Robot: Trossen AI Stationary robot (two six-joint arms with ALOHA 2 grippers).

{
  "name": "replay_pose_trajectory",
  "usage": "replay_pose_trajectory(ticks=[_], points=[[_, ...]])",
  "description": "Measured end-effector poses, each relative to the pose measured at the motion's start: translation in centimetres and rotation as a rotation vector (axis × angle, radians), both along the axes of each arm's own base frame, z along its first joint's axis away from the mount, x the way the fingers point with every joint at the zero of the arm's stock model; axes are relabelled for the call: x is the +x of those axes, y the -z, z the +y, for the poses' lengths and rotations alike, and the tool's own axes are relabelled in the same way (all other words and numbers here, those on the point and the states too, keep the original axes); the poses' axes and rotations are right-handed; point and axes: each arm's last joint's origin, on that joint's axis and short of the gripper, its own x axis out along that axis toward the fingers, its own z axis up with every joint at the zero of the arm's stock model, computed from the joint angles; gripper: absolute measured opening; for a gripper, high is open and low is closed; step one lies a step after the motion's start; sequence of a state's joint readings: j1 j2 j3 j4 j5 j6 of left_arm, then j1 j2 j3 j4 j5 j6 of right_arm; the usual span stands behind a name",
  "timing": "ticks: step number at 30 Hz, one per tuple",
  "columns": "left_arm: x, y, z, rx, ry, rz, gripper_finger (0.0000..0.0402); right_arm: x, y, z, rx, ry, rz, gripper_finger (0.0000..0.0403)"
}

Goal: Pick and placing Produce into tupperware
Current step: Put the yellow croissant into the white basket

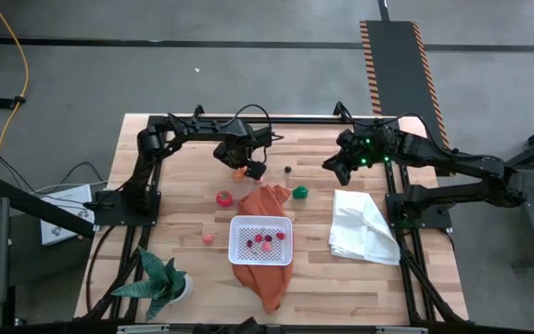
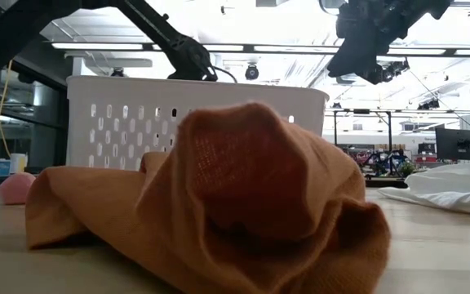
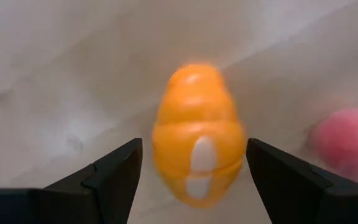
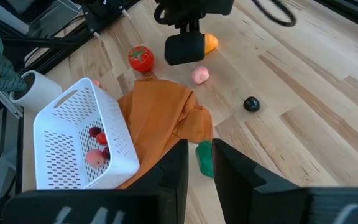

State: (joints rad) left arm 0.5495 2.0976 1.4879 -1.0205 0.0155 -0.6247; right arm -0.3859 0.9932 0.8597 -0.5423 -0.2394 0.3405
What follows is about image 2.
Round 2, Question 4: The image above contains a small green background plant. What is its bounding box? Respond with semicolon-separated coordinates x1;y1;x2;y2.
397;161;418;177

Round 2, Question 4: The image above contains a white perforated plastic basket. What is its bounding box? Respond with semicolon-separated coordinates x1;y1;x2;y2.
65;74;330;172

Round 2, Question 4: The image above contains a black computer monitor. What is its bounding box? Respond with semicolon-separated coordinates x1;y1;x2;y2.
435;127;470;162

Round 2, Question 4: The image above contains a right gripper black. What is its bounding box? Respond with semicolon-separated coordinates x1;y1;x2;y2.
326;0;410;80

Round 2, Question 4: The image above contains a black ceiling spotlight cluster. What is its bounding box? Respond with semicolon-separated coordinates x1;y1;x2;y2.
365;58;410;86

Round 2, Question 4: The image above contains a black metal workbench frame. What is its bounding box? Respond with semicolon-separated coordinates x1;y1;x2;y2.
331;108;394;148

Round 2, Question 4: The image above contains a white cloth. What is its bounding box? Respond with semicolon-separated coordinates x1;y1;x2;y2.
377;163;470;221

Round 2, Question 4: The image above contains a pink toy peach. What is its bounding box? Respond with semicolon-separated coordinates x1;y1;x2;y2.
0;171;38;206

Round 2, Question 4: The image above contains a black camera cable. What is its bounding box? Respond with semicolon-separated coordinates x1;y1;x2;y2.
211;65;239;84

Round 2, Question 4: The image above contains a black round overhead camera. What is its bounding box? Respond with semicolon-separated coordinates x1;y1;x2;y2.
244;63;261;82

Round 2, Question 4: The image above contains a white cup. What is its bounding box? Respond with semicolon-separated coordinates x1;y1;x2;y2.
9;153;29;175

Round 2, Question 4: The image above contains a yellow cable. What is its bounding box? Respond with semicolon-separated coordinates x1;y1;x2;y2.
0;59;15;161

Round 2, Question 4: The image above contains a blue robot equipment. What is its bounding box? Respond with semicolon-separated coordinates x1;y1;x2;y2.
357;149;408;177

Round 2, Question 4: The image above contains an orange cloth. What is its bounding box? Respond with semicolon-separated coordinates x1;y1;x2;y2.
24;100;392;294

